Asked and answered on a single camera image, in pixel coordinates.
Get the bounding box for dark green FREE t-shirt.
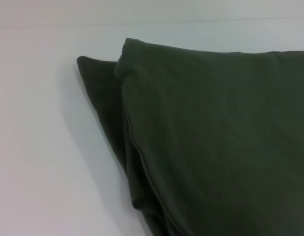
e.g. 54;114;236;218
76;37;304;236

